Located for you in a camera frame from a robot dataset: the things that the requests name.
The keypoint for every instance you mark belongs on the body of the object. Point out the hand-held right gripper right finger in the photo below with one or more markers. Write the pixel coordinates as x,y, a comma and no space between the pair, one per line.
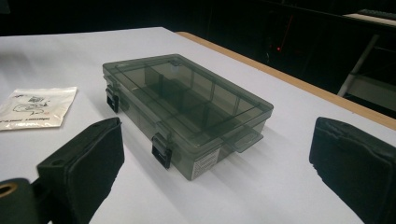
358,165

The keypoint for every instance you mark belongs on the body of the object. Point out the grey transparent compartment box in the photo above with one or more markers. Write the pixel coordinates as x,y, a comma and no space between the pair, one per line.
186,105

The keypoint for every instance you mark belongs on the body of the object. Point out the white printed packet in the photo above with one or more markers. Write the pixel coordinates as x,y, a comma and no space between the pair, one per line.
37,109

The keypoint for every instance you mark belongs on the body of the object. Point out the dark keyboard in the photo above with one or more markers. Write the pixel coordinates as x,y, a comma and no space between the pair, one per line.
378,13

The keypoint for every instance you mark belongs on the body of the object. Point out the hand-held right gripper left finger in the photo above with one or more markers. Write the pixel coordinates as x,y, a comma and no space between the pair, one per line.
84,165

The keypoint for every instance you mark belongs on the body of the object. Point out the white metal stand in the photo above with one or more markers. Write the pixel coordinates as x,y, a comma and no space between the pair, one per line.
358,67

